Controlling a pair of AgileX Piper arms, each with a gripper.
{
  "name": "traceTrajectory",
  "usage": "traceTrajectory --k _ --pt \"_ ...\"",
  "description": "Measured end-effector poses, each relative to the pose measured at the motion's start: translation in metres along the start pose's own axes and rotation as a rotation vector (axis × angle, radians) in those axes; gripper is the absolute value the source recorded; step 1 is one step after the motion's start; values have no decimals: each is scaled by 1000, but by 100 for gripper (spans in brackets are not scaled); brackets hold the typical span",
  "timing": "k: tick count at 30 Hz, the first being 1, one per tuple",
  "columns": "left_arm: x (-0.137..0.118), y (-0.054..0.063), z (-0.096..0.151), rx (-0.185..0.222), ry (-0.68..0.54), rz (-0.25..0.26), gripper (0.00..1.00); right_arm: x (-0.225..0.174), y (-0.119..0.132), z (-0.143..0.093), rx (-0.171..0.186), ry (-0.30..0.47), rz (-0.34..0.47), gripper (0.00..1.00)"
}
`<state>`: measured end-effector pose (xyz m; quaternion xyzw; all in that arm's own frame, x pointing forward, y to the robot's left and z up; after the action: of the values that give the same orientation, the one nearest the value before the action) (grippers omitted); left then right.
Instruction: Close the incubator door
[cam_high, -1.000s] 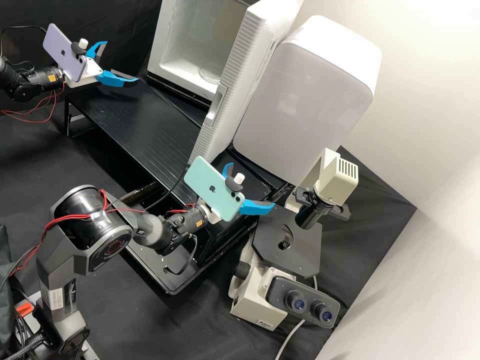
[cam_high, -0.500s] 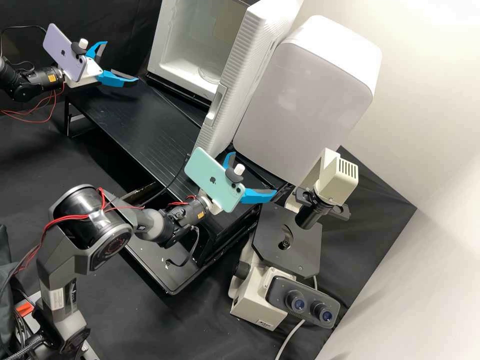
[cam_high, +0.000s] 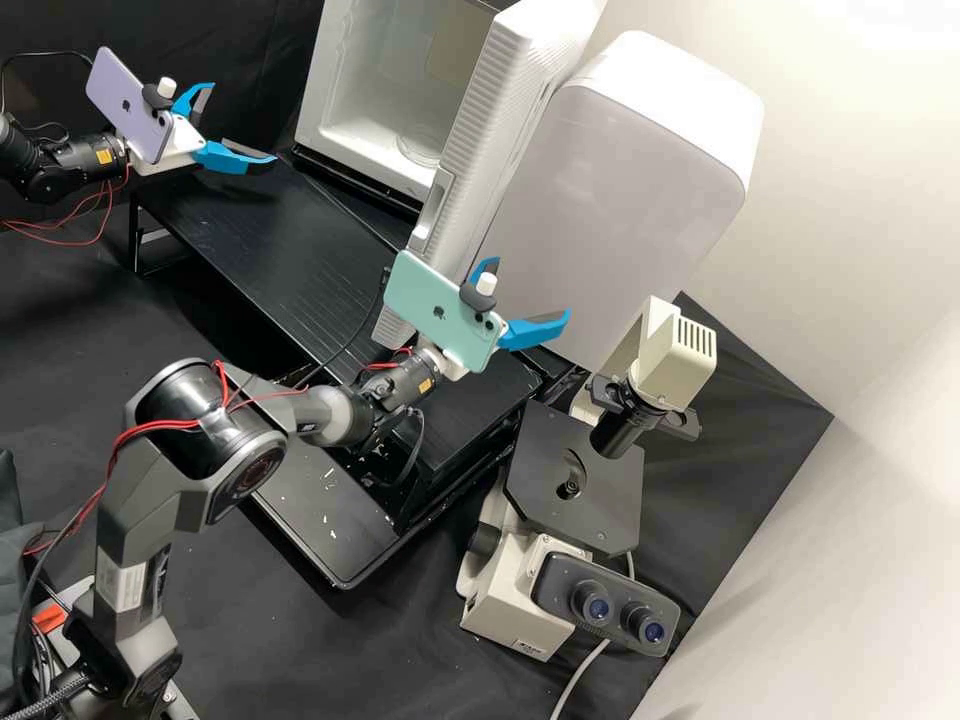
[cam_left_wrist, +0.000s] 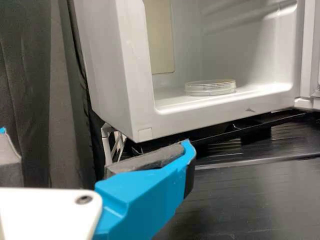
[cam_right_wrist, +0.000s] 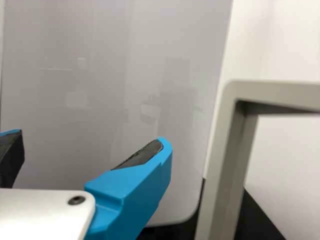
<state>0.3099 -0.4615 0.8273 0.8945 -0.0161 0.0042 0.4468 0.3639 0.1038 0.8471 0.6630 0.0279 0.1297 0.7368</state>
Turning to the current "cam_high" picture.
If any wrist camera phone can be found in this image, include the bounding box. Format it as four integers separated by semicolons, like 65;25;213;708
380;249;509;375
83;46;185;166

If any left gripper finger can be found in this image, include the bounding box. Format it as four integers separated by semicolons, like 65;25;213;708
170;80;219;123
191;139;279;178

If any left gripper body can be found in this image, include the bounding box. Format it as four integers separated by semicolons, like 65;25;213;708
131;116;208;179

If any incubator door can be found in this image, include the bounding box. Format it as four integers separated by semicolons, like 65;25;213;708
371;0;610;354

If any black cable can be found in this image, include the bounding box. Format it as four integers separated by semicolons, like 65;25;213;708
0;49;103;114
254;281;391;391

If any black tray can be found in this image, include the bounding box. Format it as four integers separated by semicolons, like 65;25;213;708
243;438;451;592

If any left wrist camera phone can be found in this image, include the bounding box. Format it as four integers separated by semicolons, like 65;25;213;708
83;46;185;166

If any white incubator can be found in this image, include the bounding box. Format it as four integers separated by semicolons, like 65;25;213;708
293;0;500;220

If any petri dish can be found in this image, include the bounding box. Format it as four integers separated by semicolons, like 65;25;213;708
395;123;451;168

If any grey braided cable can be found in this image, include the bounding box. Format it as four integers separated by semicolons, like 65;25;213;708
0;663;88;720

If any right wrist camera phone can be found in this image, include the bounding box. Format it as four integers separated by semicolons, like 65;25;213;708
380;249;509;375

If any white box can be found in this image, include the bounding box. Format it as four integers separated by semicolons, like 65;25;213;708
468;29;766;370

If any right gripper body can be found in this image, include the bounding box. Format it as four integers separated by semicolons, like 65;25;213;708
416;341;468;382

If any black platform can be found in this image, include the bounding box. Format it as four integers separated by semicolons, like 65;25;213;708
352;389;530;538
288;142;598;395
125;159;543;489

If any cream microscope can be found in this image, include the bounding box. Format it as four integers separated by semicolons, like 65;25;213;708
455;294;723;663

